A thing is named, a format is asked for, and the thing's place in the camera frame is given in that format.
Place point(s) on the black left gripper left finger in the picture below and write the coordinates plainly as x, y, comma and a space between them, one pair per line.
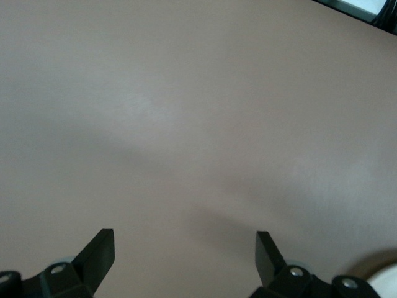
93, 264

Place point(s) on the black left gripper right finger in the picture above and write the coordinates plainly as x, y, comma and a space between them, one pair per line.
270, 267

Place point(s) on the white round plate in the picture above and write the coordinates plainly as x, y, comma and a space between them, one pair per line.
387, 287

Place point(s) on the brown table cover sheet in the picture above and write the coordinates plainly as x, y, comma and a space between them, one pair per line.
124, 93

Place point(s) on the black table edge rail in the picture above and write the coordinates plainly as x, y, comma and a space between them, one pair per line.
350, 10

